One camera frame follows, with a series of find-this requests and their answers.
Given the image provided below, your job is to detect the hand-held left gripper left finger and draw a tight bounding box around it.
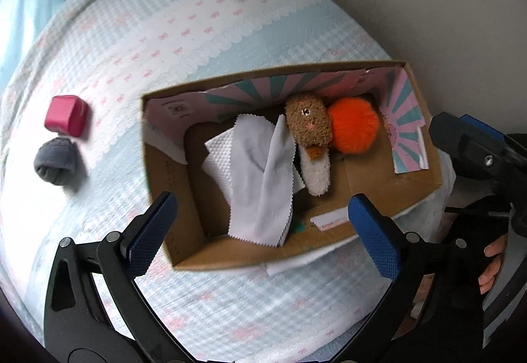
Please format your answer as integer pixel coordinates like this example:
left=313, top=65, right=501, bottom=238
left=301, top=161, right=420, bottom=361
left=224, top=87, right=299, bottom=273
left=43, top=191, right=194, bottom=361

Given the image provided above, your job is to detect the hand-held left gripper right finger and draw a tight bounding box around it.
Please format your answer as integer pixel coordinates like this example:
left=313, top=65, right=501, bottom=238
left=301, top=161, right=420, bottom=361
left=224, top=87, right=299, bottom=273
left=329, top=194, right=482, bottom=361

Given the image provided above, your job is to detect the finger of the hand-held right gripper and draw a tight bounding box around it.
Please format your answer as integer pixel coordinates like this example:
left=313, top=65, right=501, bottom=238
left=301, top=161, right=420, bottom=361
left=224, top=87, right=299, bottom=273
left=428, top=112, right=508, bottom=179
left=459, top=115, right=506, bottom=146

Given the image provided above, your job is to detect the patterned cardboard box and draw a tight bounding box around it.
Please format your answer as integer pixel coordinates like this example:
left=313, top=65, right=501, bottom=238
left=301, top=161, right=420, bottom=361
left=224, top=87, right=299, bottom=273
left=140, top=61, right=444, bottom=272

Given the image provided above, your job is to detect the orange fluffy pompom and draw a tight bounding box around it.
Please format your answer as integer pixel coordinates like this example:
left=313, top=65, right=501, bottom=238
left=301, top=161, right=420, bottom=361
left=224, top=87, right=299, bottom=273
left=327, top=97, right=380, bottom=154

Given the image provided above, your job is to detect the white paper towel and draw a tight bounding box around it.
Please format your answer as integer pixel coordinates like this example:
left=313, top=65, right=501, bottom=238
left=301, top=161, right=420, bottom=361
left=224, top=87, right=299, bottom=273
left=201, top=128, right=248, bottom=208

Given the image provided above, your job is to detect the white cloth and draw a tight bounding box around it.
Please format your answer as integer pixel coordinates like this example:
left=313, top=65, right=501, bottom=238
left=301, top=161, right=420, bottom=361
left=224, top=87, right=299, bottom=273
left=226, top=114, right=306, bottom=247

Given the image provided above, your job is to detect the brown and white plush toy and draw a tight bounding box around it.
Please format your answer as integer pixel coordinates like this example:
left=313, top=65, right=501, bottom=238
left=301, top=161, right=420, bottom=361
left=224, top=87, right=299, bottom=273
left=285, top=93, right=334, bottom=197

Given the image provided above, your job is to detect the person's right hand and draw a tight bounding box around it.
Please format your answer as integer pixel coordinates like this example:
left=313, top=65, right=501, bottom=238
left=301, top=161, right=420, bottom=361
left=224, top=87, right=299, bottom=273
left=479, top=237, right=508, bottom=295

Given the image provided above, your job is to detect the grey rolled sock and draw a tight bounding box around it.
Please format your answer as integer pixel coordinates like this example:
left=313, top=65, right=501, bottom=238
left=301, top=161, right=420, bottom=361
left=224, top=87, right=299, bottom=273
left=34, top=136, right=79, bottom=187

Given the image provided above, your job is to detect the pink foam block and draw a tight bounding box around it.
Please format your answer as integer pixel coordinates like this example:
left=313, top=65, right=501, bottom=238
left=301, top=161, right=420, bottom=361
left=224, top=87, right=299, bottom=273
left=44, top=95, right=90, bottom=138

